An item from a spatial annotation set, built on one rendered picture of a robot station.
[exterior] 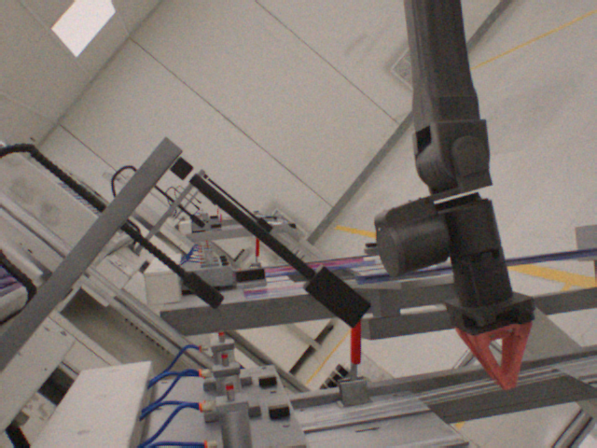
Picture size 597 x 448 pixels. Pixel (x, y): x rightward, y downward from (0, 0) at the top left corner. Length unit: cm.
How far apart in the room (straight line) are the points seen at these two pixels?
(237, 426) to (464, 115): 41
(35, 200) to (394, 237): 114
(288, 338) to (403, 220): 455
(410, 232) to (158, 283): 113
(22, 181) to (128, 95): 663
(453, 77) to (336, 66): 772
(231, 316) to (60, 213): 45
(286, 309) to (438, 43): 95
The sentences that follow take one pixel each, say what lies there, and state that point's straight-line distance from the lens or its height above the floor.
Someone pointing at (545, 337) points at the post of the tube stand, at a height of 78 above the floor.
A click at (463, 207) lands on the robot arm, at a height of 109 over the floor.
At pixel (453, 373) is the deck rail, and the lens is 92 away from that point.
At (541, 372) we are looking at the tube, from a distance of 86.
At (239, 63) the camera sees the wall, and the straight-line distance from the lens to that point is 840.
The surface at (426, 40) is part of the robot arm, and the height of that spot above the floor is 123.
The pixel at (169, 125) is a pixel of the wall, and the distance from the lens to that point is 830.
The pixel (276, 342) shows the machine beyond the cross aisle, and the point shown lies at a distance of 529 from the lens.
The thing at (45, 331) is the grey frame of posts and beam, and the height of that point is 134.
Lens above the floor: 131
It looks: 7 degrees down
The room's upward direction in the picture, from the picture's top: 50 degrees counter-clockwise
